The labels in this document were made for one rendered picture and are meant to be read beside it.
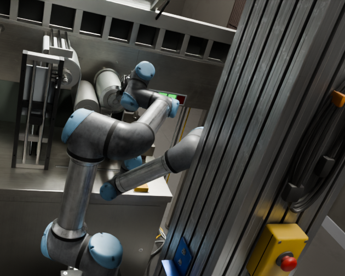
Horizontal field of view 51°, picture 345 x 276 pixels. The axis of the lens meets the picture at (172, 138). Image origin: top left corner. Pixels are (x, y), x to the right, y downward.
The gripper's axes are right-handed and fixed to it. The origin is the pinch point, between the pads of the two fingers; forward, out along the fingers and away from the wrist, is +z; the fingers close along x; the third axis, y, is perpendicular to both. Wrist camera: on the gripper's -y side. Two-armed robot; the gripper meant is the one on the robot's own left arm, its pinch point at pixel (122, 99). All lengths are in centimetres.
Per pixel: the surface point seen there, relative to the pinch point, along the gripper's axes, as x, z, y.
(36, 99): 37.9, 0.2, -5.5
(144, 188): -14.9, 7.4, -40.2
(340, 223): -249, 108, -56
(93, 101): 12.0, 8.0, 0.2
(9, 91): 51, 43, 10
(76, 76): 21.6, 2.0, 8.9
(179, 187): -75, 99, -30
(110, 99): 4.8, 4.7, 0.8
